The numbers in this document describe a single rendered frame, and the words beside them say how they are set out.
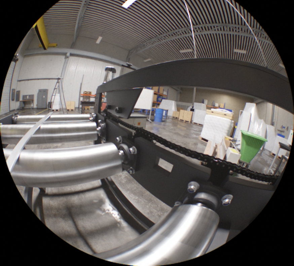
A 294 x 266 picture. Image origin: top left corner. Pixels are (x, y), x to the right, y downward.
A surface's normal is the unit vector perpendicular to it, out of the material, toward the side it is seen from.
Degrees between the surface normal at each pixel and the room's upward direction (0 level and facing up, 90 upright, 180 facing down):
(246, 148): 100
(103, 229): 0
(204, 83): 90
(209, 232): 25
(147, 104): 90
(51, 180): 87
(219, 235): 0
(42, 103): 90
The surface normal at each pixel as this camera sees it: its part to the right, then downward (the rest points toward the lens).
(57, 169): 0.64, -0.41
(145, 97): 0.34, 0.20
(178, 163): -0.70, 0.02
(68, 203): 0.14, -0.98
